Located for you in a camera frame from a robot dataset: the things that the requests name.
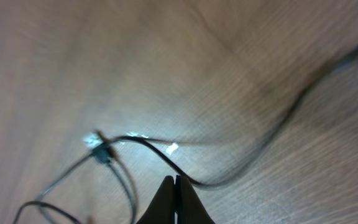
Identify black usb cables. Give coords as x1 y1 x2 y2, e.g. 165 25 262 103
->
12 39 358 224

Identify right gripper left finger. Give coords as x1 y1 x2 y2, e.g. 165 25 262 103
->
137 175 175 224

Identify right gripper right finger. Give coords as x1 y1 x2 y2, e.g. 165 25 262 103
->
175 175 214 224

